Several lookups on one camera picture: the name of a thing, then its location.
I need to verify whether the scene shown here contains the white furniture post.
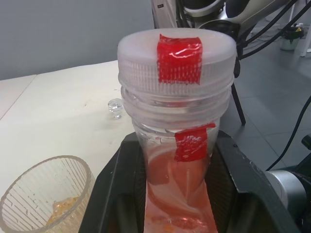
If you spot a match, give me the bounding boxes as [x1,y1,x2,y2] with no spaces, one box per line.
[299,0,311,58]

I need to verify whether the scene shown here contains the black stand leg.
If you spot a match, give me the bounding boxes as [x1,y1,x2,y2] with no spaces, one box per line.
[230,58,246,126]

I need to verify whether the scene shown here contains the clear glass bottle stopper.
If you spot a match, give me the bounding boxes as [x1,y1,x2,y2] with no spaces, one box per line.
[107,98,125,120]

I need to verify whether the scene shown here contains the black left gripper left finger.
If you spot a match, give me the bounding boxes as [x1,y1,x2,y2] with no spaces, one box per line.
[79,133,148,233]

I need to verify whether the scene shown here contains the black floor cable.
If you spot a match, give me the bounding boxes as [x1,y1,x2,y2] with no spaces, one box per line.
[239,0,311,60]

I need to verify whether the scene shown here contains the clear plastic red juice bottle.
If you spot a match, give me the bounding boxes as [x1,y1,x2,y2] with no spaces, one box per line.
[118,72,234,233]

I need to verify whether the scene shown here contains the white ribbed bottle cap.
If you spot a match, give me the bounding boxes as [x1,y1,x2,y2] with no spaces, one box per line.
[117,27,238,87]

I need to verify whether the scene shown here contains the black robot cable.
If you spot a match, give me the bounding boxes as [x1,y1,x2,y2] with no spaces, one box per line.
[265,95,311,171]

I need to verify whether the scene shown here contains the ribbed clear drinking glass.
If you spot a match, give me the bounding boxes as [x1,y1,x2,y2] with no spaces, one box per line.
[0,155,97,233]

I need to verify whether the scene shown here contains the silver robot body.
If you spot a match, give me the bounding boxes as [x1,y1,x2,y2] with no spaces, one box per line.
[150,0,296,33]

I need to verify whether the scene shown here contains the small white bin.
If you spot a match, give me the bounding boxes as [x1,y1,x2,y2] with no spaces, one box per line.
[281,22,305,51]

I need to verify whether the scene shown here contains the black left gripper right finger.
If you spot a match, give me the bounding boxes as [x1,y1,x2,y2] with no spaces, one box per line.
[205,130,301,233]

